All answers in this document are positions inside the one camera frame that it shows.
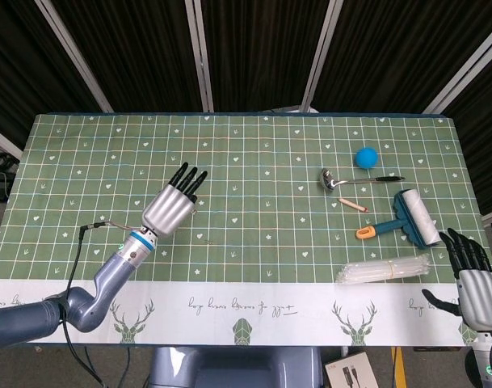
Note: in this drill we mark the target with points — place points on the teal lint roller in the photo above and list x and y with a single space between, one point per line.
416 214

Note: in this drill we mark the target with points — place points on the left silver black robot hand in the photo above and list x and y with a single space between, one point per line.
169 208

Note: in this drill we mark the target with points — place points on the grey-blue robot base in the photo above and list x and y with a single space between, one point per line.
237 368

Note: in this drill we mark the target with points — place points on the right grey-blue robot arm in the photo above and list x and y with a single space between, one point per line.
484 363

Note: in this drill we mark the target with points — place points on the blue ball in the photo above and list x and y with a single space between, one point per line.
366 157

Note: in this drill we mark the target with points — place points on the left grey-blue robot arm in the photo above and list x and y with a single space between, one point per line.
108 279

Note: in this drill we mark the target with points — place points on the wooden crayon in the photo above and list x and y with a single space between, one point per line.
352 204

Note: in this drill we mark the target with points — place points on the green checked tablecloth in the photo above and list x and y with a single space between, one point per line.
270 161

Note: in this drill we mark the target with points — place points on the bundle of clear plastic tubes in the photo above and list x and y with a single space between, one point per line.
383 271

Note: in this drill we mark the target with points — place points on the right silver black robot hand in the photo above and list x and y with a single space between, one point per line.
484 299

